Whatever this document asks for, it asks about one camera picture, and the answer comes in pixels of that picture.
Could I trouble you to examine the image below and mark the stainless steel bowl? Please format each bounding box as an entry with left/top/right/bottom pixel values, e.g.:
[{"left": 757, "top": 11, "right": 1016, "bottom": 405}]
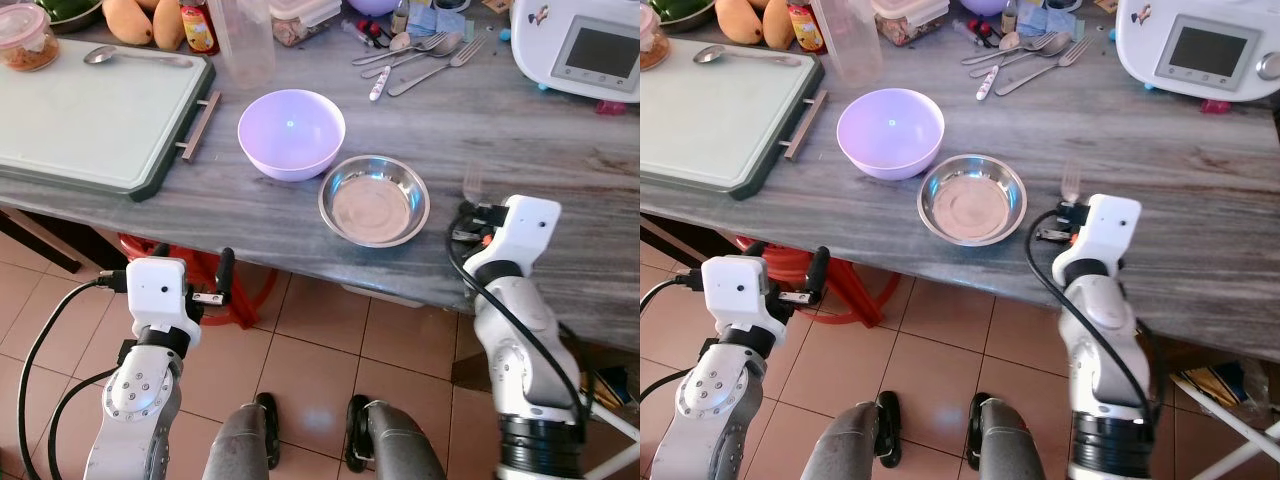
[
  {"left": 318, "top": 154, "right": 431, "bottom": 249},
  {"left": 917, "top": 154, "right": 1029, "bottom": 248}
]

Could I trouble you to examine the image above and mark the lavender plastic bowl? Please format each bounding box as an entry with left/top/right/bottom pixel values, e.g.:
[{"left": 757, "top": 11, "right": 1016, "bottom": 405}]
[
  {"left": 237, "top": 89, "right": 347, "bottom": 183},
  {"left": 836, "top": 88, "right": 946, "bottom": 182}
]

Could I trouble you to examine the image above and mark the white tray with green rim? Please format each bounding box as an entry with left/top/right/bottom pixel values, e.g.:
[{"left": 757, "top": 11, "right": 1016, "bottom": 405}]
[
  {"left": 0, "top": 38, "right": 217, "bottom": 203},
  {"left": 640, "top": 38, "right": 827, "bottom": 202}
]

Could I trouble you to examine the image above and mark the black left robot foot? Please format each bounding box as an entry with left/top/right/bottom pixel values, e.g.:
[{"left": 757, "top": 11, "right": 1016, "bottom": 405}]
[
  {"left": 253, "top": 392, "right": 282, "bottom": 470},
  {"left": 875, "top": 390, "right": 903, "bottom": 470}
]

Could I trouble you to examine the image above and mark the black robot foot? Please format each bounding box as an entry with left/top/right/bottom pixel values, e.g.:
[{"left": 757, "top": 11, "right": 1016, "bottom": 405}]
[
  {"left": 253, "top": 392, "right": 282, "bottom": 470},
  {"left": 344, "top": 395, "right": 374, "bottom": 474},
  {"left": 965, "top": 392, "right": 992, "bottom": 472},
  {"left": 875, "top": 390, "right": 903, "bottom": 470}
]

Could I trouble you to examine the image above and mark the long steel fork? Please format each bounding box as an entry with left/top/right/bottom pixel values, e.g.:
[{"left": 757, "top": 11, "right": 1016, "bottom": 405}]
[
  {"left": 387, "top": 39, "right": 490, "bottom": 98},
  {"left": 994, "top": 39, "right": 1097, "bottom": 98}
]

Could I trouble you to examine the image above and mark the steel fork on cutlery pile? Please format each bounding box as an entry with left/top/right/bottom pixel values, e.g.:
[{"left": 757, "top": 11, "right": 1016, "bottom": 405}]
[
  {"left": 961, "top": 34, "right": 1069, "bottom": 68},
  {"left": 350, "top": 34, "right": 463, "bottom": 68}
]

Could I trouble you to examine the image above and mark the white kitchen appliance with screen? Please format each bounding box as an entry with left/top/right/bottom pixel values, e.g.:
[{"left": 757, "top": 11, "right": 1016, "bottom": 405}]
[
  {"left": 510, "top": 0, "right": 641, "bottom": 105},
  {"left": 1115, "top": 0, "right": 1280, "bottom": 105}
]

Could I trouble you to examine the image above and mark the blue packet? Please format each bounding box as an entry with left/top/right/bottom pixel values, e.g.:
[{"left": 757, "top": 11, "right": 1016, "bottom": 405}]
[
  {"left": 1012, "top": 3, "right": 1079, "bottom": 41},
  {"left": 404, "top": 4, "right": 468, "bottom": 42}
]

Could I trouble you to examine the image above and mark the black right robot foot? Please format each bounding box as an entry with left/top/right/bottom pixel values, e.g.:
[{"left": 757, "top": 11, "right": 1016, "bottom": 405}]
[
  {"left": 965, "top": 392, "right": 992, "bottom": 472},
  {"left": 344, "top": 395, "right": 374, "bottom": 474}
]

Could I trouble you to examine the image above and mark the book on floor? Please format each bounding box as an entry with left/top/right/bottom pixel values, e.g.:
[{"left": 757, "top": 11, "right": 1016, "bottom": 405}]
[{"left": 1174, "top": 361, "right": 1272, "bottom": 413}]

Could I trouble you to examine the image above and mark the clear plastic cup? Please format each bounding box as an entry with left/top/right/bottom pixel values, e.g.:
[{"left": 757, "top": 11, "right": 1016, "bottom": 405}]
[
  {"left": 205, "top": 0, "right": 277, "bottom": 90},
  {"left": 810, "top": 0, "right": 887, "bottom": 87}
]

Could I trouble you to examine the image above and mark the white metal rack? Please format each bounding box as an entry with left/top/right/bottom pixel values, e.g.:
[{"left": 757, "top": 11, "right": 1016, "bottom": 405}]
[
  {"left": 1168, "top": 378, "right": 1280, "bottom": 480},
  {"left": 588, "top": 398, "right": 641, "bottom": 480}
]

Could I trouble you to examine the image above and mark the small yellow mango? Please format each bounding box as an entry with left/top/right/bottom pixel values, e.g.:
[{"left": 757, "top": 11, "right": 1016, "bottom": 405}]
[
  {"left": 152, "top": 0, "right": 187, "bottom": 52},
  {"left": 761, "top": 0, "right": 797, "bottom": 52}
]

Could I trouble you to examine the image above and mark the red sauce bottle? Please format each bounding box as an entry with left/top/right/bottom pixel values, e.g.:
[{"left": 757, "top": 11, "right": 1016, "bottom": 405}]
[
  {"left": 179, "top": 0, "right": 220, "bottom": 56},
  {"left": 786, "top": 0, "right": 827, "bottom": 56}
]

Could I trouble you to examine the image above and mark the large yellow mango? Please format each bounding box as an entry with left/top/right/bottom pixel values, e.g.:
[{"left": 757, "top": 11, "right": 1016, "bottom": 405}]
[
  {"left": 714, "top": 0, "right": 765, "bottom": 46},
  {"left": 102, "top": 0, "right": 155, "bottom": 46}
]

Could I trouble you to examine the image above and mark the grey right robot leg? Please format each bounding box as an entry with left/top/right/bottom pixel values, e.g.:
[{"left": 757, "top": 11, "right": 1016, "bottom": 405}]
[
  {"left": 978, "top": 397, "right": 1047, "bottom": 480},
  {"left": 362, "top": 399, "right": 447, "bottom": 480}
]

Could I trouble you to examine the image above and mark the bowl of green vegetables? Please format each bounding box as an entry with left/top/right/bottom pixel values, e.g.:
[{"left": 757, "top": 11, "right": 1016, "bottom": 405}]
[
  {"left": 34, "top": 0, "right": 107, "bottom": 35},
  {"left": 650, "top": 0, "right": 718, "bottom": 32}
]

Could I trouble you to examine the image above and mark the clear plastic lidded box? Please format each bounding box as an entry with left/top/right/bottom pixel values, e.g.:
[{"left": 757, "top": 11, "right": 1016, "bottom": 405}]
[
  {"left": 267, "top": 0, "right": 344, "bottom": 48},
  {"left": 871, "top": 0, "right": 947, "bottom": 48}
]

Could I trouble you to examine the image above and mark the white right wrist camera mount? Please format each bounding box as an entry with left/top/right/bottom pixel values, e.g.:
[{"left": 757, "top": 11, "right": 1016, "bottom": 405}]
[
  {"left": 464, "top": 195, "right": 563, "bottom": 284},
  {"left": 1051, "top": 193, "right": 1144, "bottom": 288}
]

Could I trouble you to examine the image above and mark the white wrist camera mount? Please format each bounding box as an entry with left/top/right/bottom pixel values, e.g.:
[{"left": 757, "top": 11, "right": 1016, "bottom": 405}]
[
  {"left": 701, "top": 254, "right": 792, "bottom": 343},
  {"left": 125, "top": 256, "right": 203, "bottom": 343},
  {"left": 1051, "top": 193, "right": 1144, "bottom": 288},
  {"left": 464, "top": 195, "right": 563, "bottom": 284}
]

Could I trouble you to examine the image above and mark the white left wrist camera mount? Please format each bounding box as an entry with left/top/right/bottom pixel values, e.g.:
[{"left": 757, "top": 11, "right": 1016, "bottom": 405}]
[
  {"left": 701, "top": 254, "right": 792, "bottom": 343},
  {"left": 125, "top": 256, "right": 203, "bottom": 343}
]

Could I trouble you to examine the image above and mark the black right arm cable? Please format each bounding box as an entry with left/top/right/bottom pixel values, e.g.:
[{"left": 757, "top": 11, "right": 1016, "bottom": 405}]
[
  {"left": 1024, "top": 208, "right": 1159, "bottom": 406},
  {"left": 446, "top": 232, "right": 589, "bottom": 426}
]

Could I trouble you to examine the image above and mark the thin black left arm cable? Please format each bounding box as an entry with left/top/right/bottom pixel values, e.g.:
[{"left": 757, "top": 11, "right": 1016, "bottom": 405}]
[
  {"left": 640, "top": 367, "right": 697, "bottom": 403},
  {"left": 47, "top": 367, "right": 123, "bottom": 480}
]

